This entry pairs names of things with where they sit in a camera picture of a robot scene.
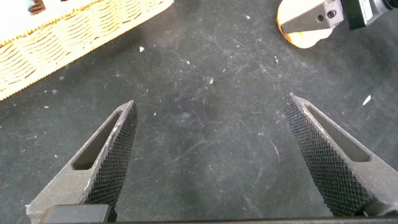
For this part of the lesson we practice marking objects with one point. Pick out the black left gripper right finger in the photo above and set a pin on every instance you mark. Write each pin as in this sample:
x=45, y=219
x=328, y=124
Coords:
x=339, y=174

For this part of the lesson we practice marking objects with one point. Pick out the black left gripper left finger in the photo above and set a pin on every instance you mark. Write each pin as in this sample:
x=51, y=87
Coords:
x=102, y=168

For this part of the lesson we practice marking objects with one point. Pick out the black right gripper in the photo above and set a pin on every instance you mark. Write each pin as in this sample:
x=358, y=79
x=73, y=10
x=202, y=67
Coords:
x=354, y=12

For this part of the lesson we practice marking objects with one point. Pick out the brown crusty round bun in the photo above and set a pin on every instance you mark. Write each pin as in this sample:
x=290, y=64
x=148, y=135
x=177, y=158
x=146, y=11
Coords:
x=304, y=40

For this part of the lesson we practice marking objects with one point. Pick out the small white paper scrap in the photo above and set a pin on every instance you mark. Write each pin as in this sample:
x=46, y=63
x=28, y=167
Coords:
x=367, y=100

